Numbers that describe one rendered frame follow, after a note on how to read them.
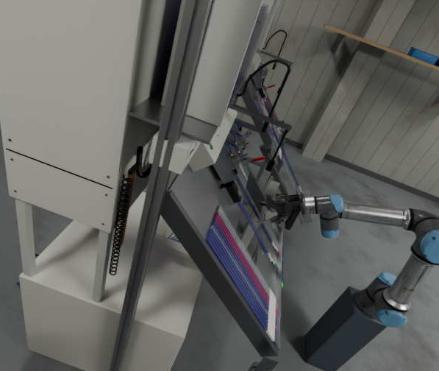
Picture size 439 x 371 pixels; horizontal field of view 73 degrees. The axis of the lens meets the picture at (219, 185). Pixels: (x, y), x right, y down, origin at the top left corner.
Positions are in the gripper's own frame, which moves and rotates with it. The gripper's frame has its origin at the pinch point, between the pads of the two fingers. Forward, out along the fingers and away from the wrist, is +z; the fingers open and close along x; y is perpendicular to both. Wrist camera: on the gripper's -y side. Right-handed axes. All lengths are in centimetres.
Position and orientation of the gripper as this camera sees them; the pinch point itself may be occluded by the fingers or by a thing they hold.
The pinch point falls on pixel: (258, 213)
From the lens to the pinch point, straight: 135.1
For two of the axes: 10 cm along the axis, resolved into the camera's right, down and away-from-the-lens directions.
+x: -1.9, 5.1, -8.4
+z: -9.6, 1.0, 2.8
